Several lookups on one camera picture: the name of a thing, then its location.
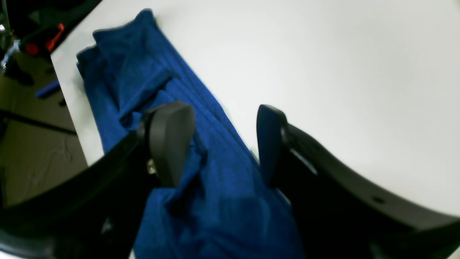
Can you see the blue long-sleeve T-shirt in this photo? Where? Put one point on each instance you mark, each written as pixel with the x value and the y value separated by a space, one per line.
pixel 222 209

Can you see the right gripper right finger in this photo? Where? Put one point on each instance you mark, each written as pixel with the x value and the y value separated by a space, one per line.
pixel 339 213

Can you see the blue handled tool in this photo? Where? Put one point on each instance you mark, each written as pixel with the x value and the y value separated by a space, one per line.
pixel 48 90

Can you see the red and black clamp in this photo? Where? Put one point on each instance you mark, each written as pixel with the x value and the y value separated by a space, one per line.
pixel 43 41

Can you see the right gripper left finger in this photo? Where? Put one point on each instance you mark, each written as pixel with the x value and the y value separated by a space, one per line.
pixel 97 213

